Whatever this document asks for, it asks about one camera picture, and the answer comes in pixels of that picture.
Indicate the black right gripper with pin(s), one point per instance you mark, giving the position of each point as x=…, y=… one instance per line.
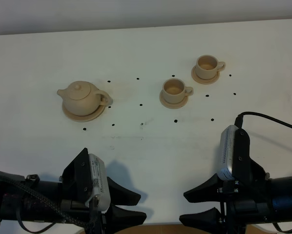
x=245, y=196

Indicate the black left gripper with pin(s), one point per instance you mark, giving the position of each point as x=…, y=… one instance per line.
x=76, y=180

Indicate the beige teapot with lid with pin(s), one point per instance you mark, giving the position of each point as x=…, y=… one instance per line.
x=82, y=98

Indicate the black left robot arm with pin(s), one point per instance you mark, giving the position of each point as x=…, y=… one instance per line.
x=28, y=198

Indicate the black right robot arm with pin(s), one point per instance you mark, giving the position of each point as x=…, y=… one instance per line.
x=279, y=191

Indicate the beige teapot saucer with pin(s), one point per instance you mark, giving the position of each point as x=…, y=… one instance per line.
x=74, y=116

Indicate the near beige cup saucer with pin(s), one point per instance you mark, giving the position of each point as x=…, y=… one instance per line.
x=172, y=105

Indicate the beige cup saucer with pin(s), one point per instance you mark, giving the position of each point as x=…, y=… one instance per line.
x=172, y=105
x=204, y=81

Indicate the near beige teacup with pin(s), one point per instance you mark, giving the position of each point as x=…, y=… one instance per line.
x=175, y=91

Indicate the beige teacup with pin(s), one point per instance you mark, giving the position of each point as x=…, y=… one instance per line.
x=208, y=66
x=175, y=91

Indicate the far beige cup saucer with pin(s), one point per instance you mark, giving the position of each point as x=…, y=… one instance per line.
x=204, y=81

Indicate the far beige teacup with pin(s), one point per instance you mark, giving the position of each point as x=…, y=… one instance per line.
x=208, y=66

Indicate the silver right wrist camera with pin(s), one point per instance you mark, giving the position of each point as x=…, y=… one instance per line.
x=224, y=168

